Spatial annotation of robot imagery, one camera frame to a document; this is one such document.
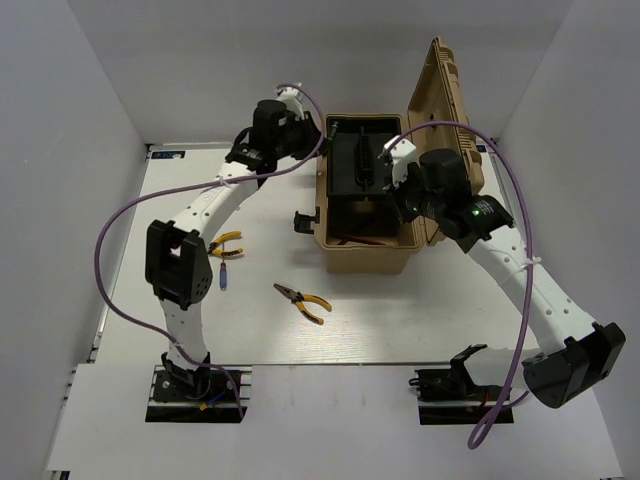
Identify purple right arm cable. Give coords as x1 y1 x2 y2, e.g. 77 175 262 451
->
382 120 541 450

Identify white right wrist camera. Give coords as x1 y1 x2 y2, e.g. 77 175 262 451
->
379 136 418 190

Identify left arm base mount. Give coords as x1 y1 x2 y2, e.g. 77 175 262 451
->
145 365 252 424

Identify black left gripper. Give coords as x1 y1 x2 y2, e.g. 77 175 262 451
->
272 109 332 160

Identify small yellow handled pliers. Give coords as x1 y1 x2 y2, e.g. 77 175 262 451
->
207 230 245 259

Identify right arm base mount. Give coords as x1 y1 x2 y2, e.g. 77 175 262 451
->
408 366 502 426

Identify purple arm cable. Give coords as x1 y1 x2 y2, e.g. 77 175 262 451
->
382 120 541 450
95 82 326 420

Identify black toolbox tray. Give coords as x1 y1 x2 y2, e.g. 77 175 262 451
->
325 115 402 201

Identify blue label sticker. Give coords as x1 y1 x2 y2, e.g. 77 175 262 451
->
151 150 186 160

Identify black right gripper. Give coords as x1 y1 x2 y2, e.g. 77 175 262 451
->
384 163 444 225

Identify black front toolbox latch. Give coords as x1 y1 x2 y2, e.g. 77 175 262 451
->
293 211 320 235

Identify brown hex key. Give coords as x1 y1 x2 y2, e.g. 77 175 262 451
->
336 234 397 247

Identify blue red handled screwdriver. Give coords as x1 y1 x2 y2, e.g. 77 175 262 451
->
219 262 228 291

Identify large yellow handled pliers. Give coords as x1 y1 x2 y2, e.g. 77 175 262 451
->
273 283 333 325

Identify green black precision screwdriver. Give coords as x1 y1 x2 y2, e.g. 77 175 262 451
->
327 120 339 142

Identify tan plastic toolbox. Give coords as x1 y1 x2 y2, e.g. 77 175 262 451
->
314 35 485 276

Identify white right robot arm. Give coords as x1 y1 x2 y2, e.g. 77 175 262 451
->
383 142 626 409

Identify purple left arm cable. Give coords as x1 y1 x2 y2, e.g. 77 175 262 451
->
95 82 326 420

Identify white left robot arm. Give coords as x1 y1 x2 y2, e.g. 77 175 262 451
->
145 88 321 399

